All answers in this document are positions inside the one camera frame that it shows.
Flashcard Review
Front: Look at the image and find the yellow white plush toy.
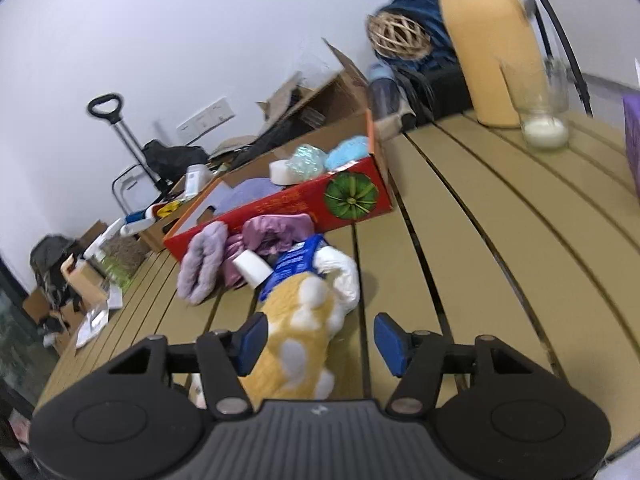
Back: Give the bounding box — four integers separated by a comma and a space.
188, 272, 352, 411

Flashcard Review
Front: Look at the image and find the light blue fluffy sponge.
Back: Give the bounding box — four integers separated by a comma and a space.
324, 136, 369, 171

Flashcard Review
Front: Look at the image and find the white plastic bag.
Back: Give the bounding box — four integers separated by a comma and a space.
314, 245, 360, 314

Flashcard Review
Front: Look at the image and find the lilac knitted cloth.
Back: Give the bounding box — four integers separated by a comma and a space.
177, 221, 228, 304

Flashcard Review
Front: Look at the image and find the blue white packet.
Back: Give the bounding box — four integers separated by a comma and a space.
259, 234, 328, 302

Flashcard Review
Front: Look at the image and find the pink plush cloth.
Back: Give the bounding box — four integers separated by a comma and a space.
221, 214, 316, 289

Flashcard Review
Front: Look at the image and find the brown cardboard box with items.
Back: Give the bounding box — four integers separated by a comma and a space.
116, 165, 227, 252

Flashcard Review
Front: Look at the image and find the clear container with lid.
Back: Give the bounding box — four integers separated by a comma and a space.
101, 233, 150, 278

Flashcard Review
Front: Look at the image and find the wooden block box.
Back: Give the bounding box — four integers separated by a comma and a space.
61, 255, 108, 309

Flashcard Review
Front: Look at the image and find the purple cloth in tray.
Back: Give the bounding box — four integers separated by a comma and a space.
217, 178, 282, 214

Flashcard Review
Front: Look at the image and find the large left cardboard box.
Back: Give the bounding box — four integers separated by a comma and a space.
22, 221, 106, 356

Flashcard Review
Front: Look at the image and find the red cardboard tray box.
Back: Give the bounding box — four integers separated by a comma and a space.
163, 110, 394, 261

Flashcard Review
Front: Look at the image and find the pale green scrunchy ball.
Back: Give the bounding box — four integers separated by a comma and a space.
288, 144, 326, 181

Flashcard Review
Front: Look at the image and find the beige cloth on box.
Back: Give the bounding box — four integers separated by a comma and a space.
209, 136, 257, 162

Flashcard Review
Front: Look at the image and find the open brown cardboard box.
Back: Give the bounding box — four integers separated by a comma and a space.
256, 38, 368, 136

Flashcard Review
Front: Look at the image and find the blue cap water bottle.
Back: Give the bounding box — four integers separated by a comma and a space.
368, 61, 400, 122

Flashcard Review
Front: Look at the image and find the black bag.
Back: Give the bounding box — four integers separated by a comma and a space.
394, 64, 473, 126

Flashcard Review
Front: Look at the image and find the wicker ball lamp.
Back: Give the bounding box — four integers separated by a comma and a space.
367, 11, 433, 61

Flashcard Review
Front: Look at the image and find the yellow thermos jug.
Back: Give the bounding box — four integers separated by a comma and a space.
439, 0, 541, 128

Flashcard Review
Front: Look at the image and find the dark blue velvet bag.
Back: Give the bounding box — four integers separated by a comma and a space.
373, 0, 459, 72

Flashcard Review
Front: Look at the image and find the metal folding cart frame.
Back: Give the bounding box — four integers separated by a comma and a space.
111, 165, 160, 214

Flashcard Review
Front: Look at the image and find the black trolley with handle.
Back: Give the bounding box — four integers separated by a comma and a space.
87, 93, 209, 195

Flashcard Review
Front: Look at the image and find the white wall socket strip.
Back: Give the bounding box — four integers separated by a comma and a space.
176, 98, 235, 140

